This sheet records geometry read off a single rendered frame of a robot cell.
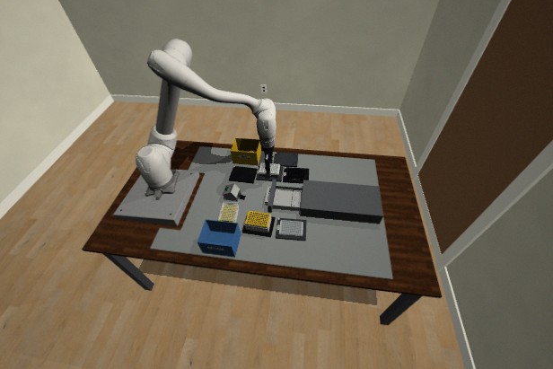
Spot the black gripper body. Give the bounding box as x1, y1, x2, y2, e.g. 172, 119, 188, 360
261, 146, 275, 157

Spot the grey bench mat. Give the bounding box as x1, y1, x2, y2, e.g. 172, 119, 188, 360
150, 146, 393, 279

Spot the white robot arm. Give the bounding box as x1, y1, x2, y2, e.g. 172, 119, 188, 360
136, 39, 277, 198

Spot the blue open-top bin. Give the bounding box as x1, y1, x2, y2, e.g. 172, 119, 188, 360
197, 220, 241, 257

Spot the yellow open-top bin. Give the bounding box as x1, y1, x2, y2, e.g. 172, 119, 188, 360
231, 138, 261, 165

